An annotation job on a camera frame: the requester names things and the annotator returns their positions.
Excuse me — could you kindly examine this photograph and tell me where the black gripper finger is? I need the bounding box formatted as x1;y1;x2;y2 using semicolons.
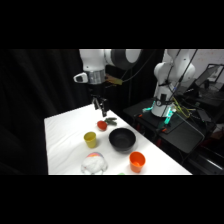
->
93;97;101;111
100;99;110;118

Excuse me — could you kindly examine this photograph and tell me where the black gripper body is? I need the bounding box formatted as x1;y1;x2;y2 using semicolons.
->
87;82;109;101

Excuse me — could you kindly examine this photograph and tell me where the yellow plastic cup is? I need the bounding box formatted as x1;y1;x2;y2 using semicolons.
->
83;131;98;149

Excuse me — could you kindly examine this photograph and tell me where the black bowl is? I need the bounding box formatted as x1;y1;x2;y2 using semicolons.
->
108;127;137;153

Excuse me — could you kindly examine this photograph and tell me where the orange plastic cup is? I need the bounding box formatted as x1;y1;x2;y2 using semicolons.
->
129;151;147;174

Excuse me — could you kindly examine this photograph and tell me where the green toy vegetable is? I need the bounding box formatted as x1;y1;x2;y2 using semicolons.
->
104;116;118;127

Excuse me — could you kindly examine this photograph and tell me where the red toy tomato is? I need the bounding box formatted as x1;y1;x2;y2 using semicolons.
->
96;120;108;132

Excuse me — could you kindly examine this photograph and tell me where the white plush toy with rainbow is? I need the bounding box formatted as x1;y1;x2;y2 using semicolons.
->
80;152;109;175

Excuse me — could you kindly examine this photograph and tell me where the black curtain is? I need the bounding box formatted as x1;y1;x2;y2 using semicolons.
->
0;49;165;176

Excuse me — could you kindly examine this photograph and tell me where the small green light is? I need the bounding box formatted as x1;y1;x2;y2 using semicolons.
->
162;110;173;126

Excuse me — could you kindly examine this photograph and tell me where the black robot stand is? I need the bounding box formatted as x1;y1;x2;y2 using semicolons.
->
123;98;206;155

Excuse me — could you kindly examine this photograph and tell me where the dark monitor screen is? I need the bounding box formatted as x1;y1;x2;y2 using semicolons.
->
194;63;224;90

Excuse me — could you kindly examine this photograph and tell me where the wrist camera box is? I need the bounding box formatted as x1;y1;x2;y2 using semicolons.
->
105;75;123;86

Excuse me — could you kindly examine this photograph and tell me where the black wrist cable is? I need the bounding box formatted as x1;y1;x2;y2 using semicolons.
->
121;49;158;83

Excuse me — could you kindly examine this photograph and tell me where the yellow green cable bundle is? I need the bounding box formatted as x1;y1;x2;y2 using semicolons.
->
171;96;198;120

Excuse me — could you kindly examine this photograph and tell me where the black cable on arm base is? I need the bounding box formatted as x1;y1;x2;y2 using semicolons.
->
165;49;198;95

